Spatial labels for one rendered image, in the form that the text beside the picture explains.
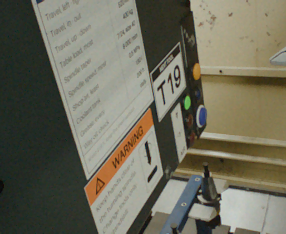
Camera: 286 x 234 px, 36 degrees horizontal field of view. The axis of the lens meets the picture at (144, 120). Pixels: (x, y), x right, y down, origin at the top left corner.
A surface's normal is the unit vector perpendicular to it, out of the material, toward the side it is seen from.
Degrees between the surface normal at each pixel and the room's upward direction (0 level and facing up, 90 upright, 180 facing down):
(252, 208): 24
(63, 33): 90
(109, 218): 90
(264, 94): 90
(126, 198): 90
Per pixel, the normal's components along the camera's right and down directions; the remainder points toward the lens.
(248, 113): -0.42, 0.53
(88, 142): 0.89, 0.08
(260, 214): -0.32, -0.56
